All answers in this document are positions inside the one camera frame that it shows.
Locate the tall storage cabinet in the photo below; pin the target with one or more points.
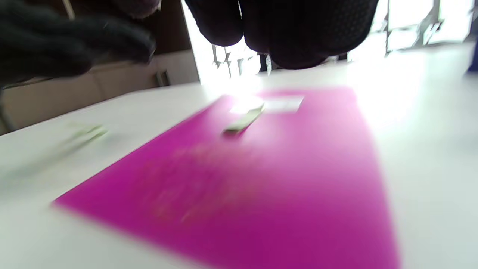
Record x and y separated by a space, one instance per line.
112 82

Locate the person's right hand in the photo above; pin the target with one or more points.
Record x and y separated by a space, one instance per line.
298 30

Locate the pink L-shaped folder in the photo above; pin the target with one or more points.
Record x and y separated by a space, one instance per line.
261 186

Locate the pad of green sticky notes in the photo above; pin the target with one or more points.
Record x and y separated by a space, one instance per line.
242 122

